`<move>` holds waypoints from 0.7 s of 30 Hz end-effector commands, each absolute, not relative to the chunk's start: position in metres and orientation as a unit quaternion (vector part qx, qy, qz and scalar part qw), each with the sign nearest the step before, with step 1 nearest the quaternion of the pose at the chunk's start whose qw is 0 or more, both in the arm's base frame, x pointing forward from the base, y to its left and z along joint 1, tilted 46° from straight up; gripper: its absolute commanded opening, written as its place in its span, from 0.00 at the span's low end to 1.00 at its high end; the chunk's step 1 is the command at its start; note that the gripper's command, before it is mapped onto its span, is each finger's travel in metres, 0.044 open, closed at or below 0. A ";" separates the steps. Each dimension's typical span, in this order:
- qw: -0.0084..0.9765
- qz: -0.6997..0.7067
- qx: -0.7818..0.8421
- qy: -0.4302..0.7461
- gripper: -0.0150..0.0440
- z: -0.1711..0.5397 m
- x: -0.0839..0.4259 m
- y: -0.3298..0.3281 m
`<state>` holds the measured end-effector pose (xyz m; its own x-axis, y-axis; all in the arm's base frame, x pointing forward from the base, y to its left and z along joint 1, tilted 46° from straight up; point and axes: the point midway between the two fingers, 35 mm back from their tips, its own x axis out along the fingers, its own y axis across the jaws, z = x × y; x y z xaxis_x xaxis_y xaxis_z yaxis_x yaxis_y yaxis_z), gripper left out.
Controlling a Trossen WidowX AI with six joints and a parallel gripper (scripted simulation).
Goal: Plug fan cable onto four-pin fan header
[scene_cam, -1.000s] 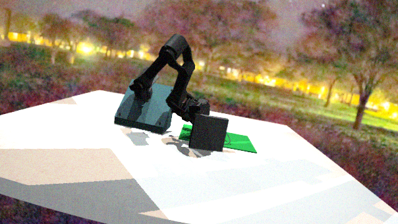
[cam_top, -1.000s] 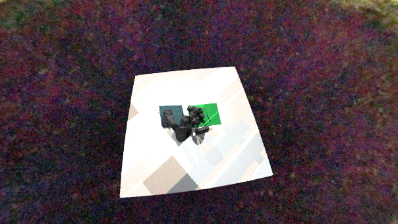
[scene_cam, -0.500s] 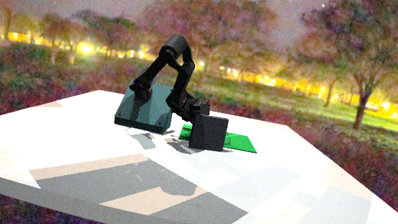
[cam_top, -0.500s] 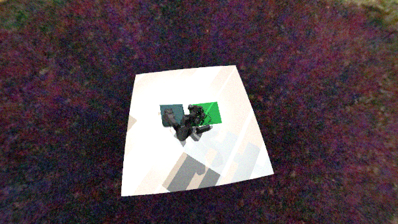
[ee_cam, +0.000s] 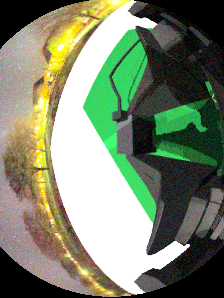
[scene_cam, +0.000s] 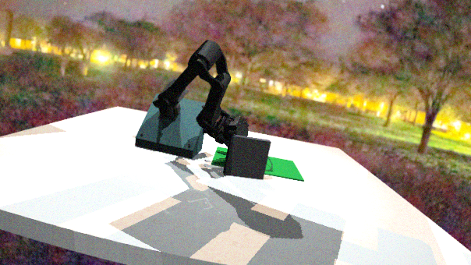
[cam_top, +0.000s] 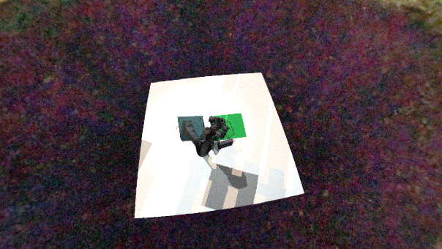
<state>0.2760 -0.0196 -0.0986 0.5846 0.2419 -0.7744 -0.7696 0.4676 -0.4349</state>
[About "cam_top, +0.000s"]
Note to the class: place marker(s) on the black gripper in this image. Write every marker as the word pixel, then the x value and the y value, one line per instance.
pixel 223 126

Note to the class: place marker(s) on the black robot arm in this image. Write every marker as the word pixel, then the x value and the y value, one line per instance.
pixel 202 148

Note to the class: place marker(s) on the green circuit board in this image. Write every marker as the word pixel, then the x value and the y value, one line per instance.
pixel 236 122

